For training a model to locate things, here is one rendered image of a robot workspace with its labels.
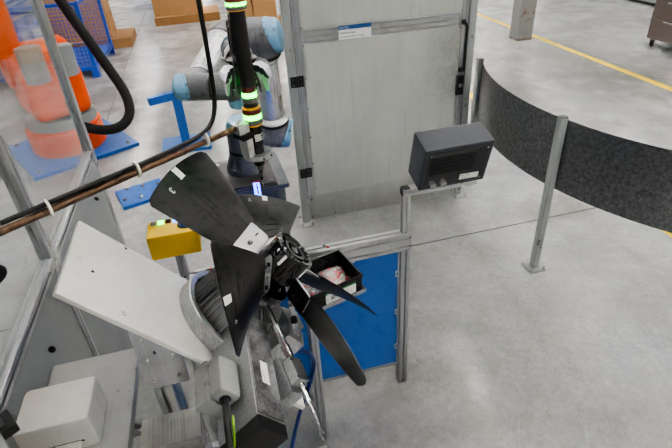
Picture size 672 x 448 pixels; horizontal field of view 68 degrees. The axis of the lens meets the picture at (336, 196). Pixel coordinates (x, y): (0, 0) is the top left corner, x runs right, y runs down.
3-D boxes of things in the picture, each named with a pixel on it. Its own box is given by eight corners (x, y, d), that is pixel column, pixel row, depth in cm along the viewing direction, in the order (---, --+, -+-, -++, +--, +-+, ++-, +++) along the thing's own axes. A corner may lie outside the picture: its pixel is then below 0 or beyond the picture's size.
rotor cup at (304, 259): (251, 297, 118) (289, 261, 116) (232, 254, 127) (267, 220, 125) (289, 309, 129) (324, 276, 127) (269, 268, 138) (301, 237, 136)
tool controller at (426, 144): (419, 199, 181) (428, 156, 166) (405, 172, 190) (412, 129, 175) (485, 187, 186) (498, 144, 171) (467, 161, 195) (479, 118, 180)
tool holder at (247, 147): (250, 168, 115) (244, 129, 110) (231, 160, 119) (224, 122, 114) (278, 153, 121) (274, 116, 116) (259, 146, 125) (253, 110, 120)
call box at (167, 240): (153, 264, 165) (145, 238, 159) (155, 247, 173) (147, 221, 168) (202, 255, 168) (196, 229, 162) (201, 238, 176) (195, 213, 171)
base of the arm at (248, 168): (223, 164, 212) (220, 143, 207) (258, 157, 217) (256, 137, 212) (231, 180, 200) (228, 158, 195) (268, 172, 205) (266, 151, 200)
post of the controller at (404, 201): (402, 234, 190) (403, 190, 180) (399, 230, 193) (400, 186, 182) (409, 232, 191) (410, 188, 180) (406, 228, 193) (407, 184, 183)
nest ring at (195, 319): (266, 378, 127) (276, 369, 126) (178, 337, 113) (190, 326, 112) (253, 306, 149) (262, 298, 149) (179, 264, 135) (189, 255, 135)
